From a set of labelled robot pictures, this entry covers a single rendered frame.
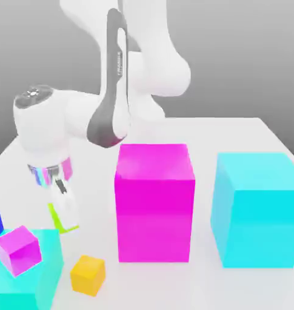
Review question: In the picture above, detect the small lime green cube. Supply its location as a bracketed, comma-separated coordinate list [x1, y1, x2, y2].
[47, 202, 80, 235]

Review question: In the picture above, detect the large turquoise box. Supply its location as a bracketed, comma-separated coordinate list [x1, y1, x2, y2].
[0, 228, 65, 310]

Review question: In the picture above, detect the large cyan box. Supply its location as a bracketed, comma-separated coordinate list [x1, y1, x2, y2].
[210, 152, 294, 269]

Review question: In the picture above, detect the small yellow cube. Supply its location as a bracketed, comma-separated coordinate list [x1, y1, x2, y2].
[70, 254, 107, 298]

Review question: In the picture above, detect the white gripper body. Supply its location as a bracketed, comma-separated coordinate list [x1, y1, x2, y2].
[51, 186, 80, 229]

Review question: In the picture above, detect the large magenta box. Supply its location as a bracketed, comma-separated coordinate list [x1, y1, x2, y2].
[114, 143, 196, 264]

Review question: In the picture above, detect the small magenta cube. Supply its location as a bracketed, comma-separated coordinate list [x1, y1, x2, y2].
[0, 225, 43, 279]

